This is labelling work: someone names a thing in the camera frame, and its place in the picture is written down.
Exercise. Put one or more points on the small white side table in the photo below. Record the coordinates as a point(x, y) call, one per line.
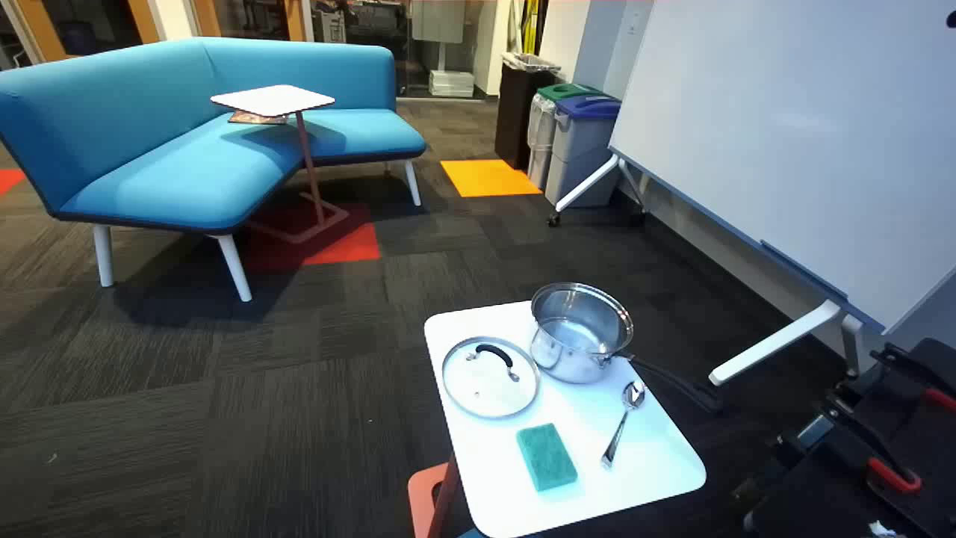
point(271, 96)

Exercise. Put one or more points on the white rolling whiteboard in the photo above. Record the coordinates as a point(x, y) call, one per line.
point(795, 129)

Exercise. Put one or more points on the black robot mounting board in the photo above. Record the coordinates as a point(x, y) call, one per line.
point(827, 497)

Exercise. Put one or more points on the glass pot lid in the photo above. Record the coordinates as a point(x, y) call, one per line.
point(480, 394)

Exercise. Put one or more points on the metal spoon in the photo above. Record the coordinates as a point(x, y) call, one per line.
point(635, 394)

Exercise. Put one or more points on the green sponge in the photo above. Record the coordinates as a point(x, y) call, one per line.
point(544, 455)

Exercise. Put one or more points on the grey bin green lid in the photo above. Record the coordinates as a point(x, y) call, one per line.
point(541, 120)

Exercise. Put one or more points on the white table red base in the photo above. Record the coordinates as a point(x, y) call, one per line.
point(558, 497)

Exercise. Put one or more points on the blue corner sofa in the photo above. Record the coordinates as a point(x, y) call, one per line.
point(150, 151)

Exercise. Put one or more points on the white storage box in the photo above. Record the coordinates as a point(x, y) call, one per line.
point(453, 83)

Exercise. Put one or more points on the black trash bin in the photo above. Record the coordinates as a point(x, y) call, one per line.
point(519, 108)

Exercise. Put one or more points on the grey bin blue lid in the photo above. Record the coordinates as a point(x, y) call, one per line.
point(585, 139)

